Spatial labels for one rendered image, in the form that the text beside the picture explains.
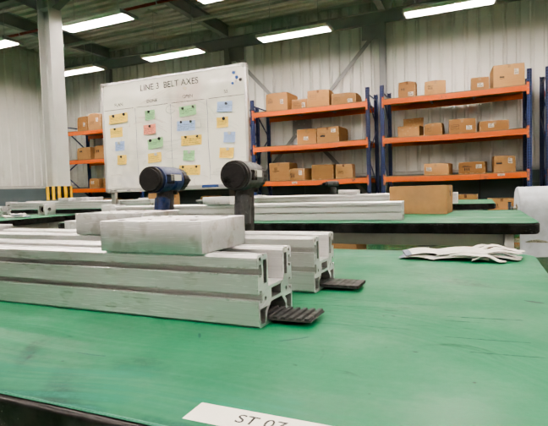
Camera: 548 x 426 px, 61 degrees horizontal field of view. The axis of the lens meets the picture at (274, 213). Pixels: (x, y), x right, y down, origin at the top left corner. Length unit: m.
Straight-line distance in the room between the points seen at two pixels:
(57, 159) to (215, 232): 8.67
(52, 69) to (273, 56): 5.49
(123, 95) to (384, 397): 4.30
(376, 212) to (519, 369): 1.78
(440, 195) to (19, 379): 2.32
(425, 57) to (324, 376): 11.11
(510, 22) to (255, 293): 11.12
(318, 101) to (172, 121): 6.82
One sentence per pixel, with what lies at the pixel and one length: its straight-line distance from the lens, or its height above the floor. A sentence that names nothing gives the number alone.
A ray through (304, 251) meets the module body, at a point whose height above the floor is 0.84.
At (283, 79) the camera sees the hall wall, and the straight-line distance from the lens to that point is 12.25.
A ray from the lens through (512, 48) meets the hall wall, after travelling 11.39.
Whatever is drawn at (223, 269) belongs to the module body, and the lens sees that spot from 0.57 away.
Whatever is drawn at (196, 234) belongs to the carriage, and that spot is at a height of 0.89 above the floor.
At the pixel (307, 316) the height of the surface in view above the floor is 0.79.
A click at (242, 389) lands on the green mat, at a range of 0.41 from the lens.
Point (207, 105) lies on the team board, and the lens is 4.03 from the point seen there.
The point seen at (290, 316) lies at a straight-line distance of 0.57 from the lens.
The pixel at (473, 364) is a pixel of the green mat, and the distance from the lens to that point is 0.47.
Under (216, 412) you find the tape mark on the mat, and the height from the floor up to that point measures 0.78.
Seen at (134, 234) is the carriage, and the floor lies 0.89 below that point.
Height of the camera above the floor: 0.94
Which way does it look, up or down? 3 degrees down
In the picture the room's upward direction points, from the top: 2 degrees counter-clockwise
